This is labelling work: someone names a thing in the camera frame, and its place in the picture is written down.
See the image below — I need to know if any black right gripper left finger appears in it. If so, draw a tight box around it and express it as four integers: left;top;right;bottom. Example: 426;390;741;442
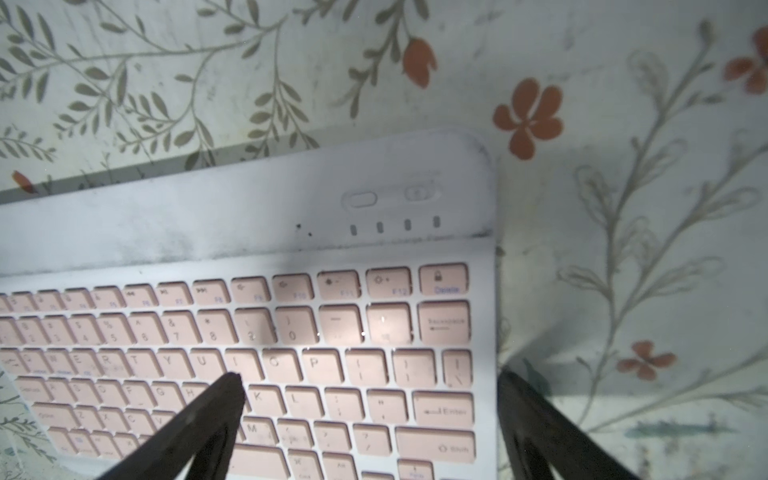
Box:
101;372;246;480

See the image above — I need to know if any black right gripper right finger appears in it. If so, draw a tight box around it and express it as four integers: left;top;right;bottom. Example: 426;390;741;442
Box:
497;368;637;480

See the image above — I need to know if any pink keyboard row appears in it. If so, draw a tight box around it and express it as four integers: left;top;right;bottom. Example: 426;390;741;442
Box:
1;129;498;479

